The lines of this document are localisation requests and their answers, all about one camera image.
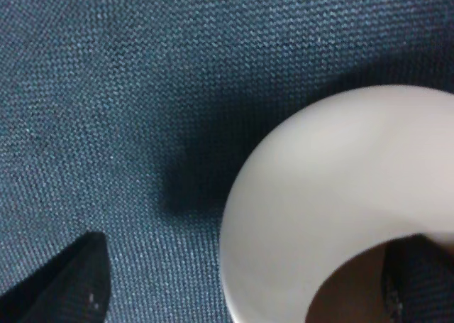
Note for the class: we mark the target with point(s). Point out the cream ceramic teapot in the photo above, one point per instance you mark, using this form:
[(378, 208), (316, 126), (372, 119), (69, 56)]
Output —
[(345, 174)]

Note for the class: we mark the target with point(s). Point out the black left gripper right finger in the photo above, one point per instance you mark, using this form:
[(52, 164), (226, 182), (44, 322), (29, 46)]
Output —
[(417, 281)]

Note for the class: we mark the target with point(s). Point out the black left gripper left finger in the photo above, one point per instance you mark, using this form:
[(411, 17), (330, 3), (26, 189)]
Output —
[(74, 286)]

